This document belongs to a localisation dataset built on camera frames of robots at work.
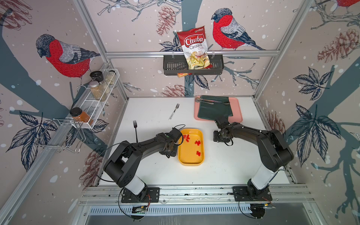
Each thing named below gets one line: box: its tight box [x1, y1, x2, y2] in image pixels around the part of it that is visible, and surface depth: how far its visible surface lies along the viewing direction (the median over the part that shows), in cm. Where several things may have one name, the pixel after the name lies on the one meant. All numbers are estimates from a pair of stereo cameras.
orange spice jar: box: [69, 106, 91, 123], surface depth 62 cm
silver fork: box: [168, 103, 180, 121], surface depth 113 cm
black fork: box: [133, 120, 139, 143], surface depth 106 cm
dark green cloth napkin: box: [197, 95, 233, 121], surface depth 116 cm
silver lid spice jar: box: [89, 80, 107, 102], surface depth 74 cm
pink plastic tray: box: [194, 97, 243, 124], surface depth 113 cm
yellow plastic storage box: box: [177, 128, 205, 166], surface depth 91 cm
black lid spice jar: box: [89, 70, 107, 88], surface depth 76 cm
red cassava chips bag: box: [177, 25, 213, 70], surface depth 86 cm
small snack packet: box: [177, 72, 193, 79], surface depth 92 cm
